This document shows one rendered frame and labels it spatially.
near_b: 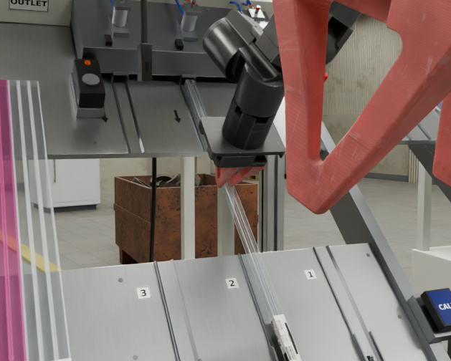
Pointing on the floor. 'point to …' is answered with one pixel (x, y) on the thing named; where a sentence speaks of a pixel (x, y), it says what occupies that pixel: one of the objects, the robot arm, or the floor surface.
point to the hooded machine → (74, 184)
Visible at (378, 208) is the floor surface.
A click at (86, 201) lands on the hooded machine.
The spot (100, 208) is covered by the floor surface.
